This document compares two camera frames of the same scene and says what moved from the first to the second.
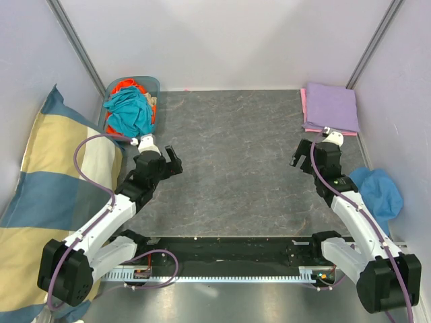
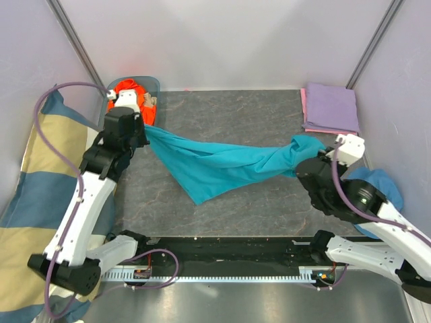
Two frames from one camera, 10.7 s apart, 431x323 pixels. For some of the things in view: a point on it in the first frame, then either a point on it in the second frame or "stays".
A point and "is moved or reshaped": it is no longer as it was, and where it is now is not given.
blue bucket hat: x=382 y=192 stays
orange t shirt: x=121 y=85 stays
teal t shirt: x=131 y=114 is moved or reshaped
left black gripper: x=172 y=167 to x=139 y=122
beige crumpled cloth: x=153 y=100 stays
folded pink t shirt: x=304 y=116 stays
